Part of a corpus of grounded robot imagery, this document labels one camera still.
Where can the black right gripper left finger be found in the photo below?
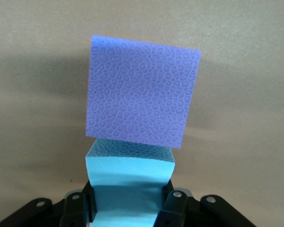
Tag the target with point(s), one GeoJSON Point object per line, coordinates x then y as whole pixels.
{"type": "Point", "coordinates": [49, 215]}

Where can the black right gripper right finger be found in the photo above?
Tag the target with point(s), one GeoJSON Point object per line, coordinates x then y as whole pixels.
{"type": "Point", "coordinates": [191, 215]}

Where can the blue foam block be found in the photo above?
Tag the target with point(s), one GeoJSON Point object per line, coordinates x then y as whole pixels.
{"type": "Point", "coordinates": [127, 177]}

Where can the purple foam block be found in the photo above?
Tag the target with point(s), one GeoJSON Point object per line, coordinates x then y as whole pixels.
{"type": "Point", "coordinates": [142, 89]}

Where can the brown table mat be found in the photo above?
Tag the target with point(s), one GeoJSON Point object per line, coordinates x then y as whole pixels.
{"type": "Point", "coordinates": [26, 71]}

